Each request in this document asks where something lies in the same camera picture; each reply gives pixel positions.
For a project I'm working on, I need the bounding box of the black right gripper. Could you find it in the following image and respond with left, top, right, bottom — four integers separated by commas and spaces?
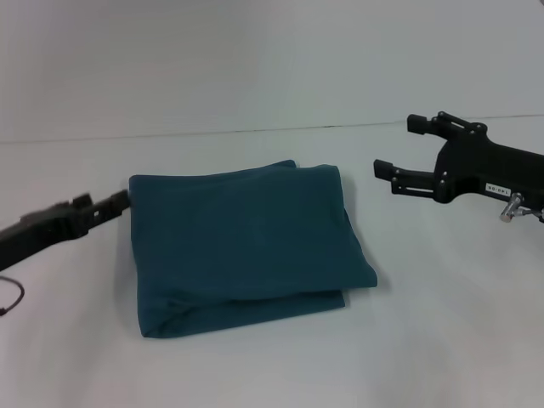
373, 110, 544, 206

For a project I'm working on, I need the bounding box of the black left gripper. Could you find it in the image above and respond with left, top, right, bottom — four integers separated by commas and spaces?
0, 189, 132, 273

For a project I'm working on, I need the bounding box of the teal blue FREE t-shirt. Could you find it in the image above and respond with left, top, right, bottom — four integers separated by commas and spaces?
127, 159, 379, 340

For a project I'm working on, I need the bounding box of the left arm plug cable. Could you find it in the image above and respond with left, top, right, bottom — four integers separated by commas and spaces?
0, 275, 26, 317

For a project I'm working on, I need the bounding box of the arm plug cable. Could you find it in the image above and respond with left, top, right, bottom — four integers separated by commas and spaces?
518, 203, 544, 224
0, 275, 26, 317

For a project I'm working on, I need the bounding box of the right arm plug cable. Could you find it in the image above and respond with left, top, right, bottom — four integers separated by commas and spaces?
518, 203, 544, 224

